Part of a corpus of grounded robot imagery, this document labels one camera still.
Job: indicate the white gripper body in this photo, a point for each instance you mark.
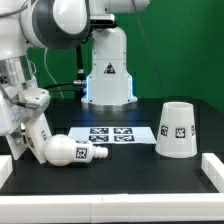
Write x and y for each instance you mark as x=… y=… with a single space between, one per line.
x=16 y=103

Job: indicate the white lamp base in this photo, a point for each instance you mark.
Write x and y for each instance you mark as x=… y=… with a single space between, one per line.
x=31 y=135

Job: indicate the white lamp bulb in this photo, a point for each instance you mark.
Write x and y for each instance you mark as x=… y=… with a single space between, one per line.
x=61 y=150

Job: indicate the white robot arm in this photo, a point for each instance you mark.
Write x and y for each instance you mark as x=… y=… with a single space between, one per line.
x=62 y=25

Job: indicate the white lamp shade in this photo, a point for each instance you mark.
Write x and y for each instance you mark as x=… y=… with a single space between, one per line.
x=176 y=136

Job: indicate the paper sheet with markers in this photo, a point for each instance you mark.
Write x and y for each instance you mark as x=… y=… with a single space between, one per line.
x=113 y=135

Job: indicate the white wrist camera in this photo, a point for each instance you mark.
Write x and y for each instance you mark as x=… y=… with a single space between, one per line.
x=36 y=101

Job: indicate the white left corner bracket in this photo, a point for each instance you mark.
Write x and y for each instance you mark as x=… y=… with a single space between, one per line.
x=5 y=168

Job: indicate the black camera on stand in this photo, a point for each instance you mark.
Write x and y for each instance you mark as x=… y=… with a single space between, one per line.
x=100 y=22

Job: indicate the white front rail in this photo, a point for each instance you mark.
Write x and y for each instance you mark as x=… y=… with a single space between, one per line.
x=112 y=208

